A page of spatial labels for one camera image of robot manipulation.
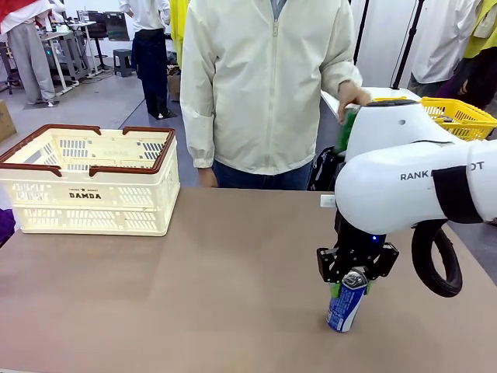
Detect person's left hand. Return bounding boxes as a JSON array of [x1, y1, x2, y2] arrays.
[[336, 85, 372, 124]]

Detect person's right forearm in sleeve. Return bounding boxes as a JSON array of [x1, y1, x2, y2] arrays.
[[179, 73, 217, 170]]

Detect person's right hand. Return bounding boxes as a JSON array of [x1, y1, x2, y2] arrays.
[[197, 166, 219, 189]]

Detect yellow plastic basket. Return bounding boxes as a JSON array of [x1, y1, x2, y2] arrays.
[[364, 96, 497, 141]]

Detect grey plastic stool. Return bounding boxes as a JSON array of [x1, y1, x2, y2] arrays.
[[113, 48, 137, 78]]

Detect person's left forearm in sleeve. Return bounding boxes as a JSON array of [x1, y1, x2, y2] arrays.
[[320, 54, 364, 98]]

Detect green drink can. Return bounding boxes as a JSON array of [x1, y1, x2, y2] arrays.
[[333, 108, 360, 157]]

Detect black strap on arm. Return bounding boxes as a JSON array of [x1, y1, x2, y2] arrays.
[[431, 166, 485, 225]]

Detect black tripod pole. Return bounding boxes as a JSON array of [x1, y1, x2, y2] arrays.
[[391, 0, 425, 91]]

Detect black cable loop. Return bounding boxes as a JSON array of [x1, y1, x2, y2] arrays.
[[411, 220, 464, 298]]

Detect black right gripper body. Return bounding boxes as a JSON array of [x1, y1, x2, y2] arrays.
[[334, 211, 388, 274]]

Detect person in cream jacket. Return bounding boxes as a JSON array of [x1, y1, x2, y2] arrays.
[[179, 0, 364, 191]]

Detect white side table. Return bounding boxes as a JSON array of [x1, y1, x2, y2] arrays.
[[320, 86, 424, 120]]

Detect bystander in dark trousers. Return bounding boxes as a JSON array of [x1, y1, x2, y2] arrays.
[[118, 0, 172, 120]]

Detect yellow hanging garment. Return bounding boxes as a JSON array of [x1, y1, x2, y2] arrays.
[[169, 0, 189, 71]]

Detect blue drink can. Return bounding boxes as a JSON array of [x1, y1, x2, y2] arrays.
[[325, 270, 368, 333]]

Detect bystander in grey trousers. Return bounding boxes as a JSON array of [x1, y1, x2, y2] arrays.
[[0, 0, 58, 106]]

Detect cardboard box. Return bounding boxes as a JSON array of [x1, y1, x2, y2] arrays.
[[167, 73, 182, 103], [0, 99, 18, 143]]

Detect thin black pole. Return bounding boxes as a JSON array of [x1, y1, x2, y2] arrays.
[[352, 0, 370, 66]]

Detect black bag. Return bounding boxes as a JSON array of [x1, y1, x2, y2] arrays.
[[308, 146, 346, 192]]

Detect white standing desk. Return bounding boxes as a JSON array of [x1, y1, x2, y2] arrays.
[[37, 20, 103, 96]]

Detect purple cloth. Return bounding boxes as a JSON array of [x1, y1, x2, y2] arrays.
[[0, 207, 17, 248]]

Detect bystander in yellow vest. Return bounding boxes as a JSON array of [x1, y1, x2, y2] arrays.
[[436, 0, 497, 110]]

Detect cream shopping basket brown handles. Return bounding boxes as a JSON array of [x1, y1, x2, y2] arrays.
[[0, 124, 182, 237]]

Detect bystander in white shirt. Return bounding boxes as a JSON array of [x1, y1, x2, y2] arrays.
[[407, 0, 482, 98]]

